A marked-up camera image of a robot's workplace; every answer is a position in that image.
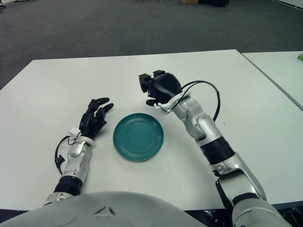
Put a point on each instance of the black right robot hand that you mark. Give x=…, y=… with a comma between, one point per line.
x=164, y=86

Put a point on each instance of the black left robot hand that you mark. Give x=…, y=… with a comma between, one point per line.
x=88, y=123

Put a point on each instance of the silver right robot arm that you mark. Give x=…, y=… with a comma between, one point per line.
x=208, y=127

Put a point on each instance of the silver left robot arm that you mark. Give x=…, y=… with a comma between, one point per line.
x=75, y=160

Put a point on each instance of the teal round plate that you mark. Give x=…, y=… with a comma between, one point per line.
x=138, y=137

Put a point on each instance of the grey robot torso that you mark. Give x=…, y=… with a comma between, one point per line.
x=94, y=210

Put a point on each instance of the brown cardboard box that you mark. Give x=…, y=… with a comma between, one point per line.
x=190, y=1

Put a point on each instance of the black cabinet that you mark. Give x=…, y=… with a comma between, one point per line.
x=215, y=2

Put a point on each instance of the white neighbouring table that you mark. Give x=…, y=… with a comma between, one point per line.
x=277, y=68

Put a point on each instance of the small green item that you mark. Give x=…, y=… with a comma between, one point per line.
x=300, y=58

